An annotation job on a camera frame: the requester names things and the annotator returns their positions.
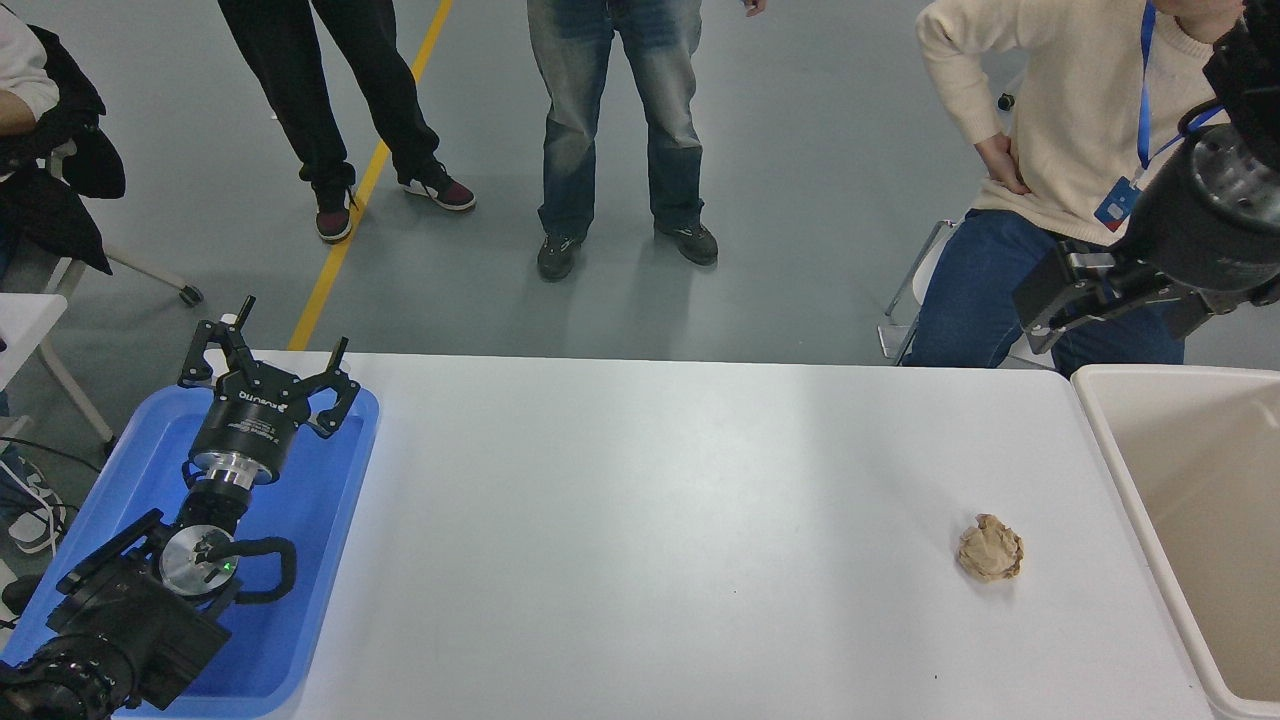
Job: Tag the white chair with metal frame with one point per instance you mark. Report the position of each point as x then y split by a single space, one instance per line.
928 270

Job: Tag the blue plastic tray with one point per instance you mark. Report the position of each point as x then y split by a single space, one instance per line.
300 560

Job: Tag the person's right hand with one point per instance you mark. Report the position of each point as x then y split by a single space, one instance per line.
1003 165

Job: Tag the tan paper ball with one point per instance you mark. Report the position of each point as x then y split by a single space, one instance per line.
990 548

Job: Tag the person's foot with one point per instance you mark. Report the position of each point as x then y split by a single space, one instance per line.
38 525

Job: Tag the grey chair with castor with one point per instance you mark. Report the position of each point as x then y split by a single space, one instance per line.
190 295

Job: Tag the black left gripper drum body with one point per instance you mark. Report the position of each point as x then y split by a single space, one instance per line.
245 420

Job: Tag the person's left hand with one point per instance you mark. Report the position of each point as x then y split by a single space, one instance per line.
755 6

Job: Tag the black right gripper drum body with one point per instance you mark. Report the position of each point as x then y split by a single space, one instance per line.
1190 240

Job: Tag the large pale bin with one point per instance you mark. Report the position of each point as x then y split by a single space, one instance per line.
1200 480

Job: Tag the black jacket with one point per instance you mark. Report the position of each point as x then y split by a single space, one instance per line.
70 210

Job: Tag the person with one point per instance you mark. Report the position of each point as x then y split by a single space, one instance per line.
330 100
25 70
600 120
1070 110

